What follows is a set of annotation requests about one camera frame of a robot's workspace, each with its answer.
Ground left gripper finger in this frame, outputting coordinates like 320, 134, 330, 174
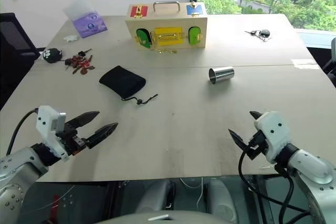
68, 111, 101, 131
85, 122, 119, 150

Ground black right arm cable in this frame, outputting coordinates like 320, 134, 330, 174
238, 134, 320, 224

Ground stainless steel cup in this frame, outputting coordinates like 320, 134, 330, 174
208, 66, 235, 84

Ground black office chair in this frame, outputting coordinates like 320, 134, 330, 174
0, 12, 44, 110

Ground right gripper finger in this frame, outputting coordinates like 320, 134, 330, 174
228, 129, 250, 153
249, 111, 264, 123

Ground wooden lock box with handle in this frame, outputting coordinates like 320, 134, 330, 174
124, 1, 209, 53

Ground bunch of red keys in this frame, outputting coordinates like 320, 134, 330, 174
64, 48, 97, 76

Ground grey office chair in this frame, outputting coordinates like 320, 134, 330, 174
322, 36, 336, 89

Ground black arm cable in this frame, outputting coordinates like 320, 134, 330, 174
6, 108, 40, 156
238, 134, 320, 224

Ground dark rounded grey shape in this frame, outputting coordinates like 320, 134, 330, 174
204, 178, 237, 222

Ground thin white cable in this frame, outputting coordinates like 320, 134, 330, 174
180, 177, 205, 208

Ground black drawstring pouch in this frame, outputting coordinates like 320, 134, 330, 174
99, 65, 159, 106

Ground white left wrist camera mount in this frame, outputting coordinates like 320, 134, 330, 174
35, 105, 70, 163

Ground grey rounded robot torso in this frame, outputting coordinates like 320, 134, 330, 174
96, 209, 237, 224

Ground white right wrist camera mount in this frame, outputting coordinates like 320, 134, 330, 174
253, 111, 292, 164

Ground keys with black fob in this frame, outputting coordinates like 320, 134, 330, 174
244, 28, 272, 42

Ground black plush paw keychain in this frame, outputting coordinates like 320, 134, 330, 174
42, 47, 64, 65

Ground gold keys on chain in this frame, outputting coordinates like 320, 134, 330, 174
153, 47, 180, 55

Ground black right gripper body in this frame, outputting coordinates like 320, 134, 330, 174
245, 129, 269, 162

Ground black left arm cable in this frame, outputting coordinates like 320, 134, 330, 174
6, 108, 40, 156

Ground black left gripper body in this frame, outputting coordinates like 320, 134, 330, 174
55, 121, 89, 157

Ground purple box with clear lid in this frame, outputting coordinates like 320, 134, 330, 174
62, 0, 109, 39

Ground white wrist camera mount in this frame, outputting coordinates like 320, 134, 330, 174
35, 105, 70, 163
253, 111, 292, 164

